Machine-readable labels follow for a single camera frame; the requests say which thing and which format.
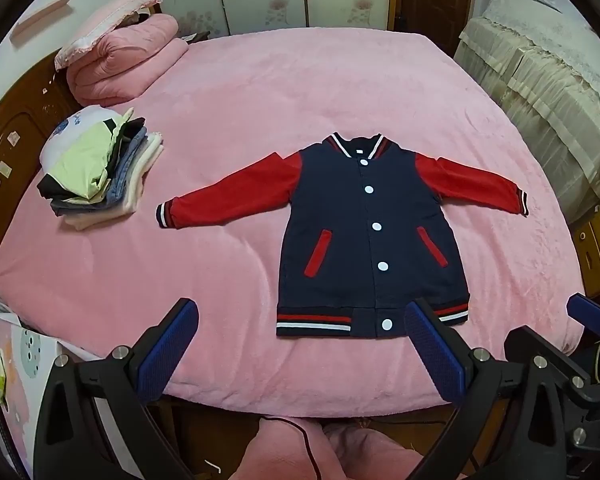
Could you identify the folded pink quilt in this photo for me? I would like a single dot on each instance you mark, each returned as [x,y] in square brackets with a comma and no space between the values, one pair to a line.
[126,62]

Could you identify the stack of folded clothes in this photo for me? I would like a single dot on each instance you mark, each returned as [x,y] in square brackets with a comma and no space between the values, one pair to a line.
[94,166]

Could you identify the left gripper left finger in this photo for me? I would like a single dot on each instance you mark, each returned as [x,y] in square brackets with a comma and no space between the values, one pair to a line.
[94,422]

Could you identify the pink trousers of operator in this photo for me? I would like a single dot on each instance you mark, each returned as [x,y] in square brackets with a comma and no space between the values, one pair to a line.
[292,448]

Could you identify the wooden drawer cabinet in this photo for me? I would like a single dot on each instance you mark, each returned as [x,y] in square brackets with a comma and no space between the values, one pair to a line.
[586,240]

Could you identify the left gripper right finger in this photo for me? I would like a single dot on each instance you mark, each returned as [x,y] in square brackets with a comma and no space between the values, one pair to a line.
[469,379]

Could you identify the navy red varsity jacket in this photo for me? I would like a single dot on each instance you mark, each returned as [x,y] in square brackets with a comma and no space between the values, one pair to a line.
[366,235]

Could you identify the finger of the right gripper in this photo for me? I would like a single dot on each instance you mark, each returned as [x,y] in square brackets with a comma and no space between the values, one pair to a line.
[585,311]

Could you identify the pink lace-edged pillow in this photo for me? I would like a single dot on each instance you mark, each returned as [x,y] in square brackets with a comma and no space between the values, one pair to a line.
[100,23]

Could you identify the white patterned storage box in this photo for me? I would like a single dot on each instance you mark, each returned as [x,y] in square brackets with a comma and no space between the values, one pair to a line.
[26,358]

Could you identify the brown wooden headboard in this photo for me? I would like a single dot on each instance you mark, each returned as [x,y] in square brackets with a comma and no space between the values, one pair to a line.
[29,111]

